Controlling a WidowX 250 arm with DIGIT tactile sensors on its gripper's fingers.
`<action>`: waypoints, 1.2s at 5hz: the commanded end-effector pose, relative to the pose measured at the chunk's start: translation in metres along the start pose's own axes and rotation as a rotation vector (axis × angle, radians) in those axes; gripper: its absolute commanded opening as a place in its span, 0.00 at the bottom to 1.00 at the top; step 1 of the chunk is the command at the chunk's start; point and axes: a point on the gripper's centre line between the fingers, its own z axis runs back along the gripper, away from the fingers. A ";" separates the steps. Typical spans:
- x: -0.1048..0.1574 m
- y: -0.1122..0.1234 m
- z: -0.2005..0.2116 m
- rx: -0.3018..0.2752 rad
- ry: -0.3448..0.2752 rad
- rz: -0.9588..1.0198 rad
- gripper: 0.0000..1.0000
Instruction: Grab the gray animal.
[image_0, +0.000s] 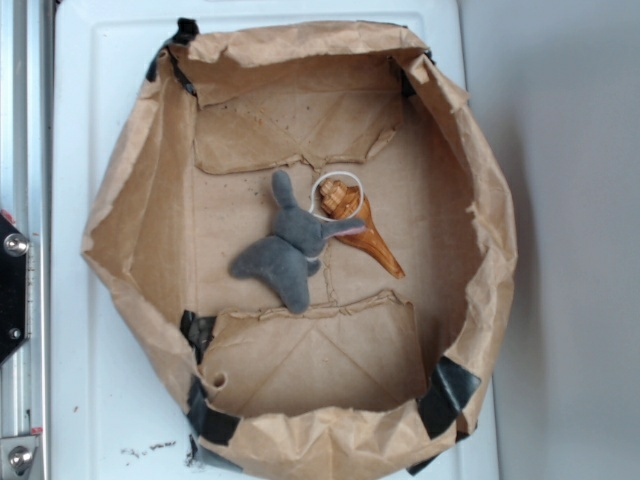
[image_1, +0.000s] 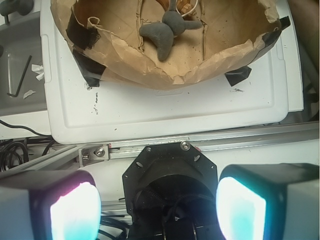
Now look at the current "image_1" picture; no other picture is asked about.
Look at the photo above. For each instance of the metal corner bracket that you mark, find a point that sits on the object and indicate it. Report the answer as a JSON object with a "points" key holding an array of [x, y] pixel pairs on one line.
{"points": [[92, 154]]}

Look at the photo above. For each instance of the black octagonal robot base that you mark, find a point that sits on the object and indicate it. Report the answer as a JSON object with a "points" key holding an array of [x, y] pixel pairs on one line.
{"points": [[170, 194]]}

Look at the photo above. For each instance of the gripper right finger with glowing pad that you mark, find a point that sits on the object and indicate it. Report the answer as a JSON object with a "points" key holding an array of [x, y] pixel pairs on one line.
{"points": [[269, 201]]}

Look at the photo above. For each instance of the aluminum extrusion rail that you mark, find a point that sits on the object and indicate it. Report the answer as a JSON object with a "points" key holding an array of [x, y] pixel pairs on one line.
{"points": [[262, 144]]}

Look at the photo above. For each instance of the black allen key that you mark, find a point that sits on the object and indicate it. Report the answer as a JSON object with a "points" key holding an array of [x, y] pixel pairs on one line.
{"points": [[21, 79]]}

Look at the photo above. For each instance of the wooden conch shell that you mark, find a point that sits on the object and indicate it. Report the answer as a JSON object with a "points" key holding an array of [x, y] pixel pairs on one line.
{"points": [[183, 7]]}

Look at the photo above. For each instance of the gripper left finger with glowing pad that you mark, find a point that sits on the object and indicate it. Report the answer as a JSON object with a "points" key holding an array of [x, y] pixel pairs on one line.
{"points": [[49, 205]]}

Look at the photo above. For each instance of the gray plush animal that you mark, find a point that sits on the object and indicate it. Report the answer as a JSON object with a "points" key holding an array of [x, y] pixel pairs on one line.
{"points": [[162, 33]]}

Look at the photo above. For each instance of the brown paper bag tray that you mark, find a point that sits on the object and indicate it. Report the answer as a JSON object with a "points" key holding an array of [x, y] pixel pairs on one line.
{"points": [[103, 36]]}

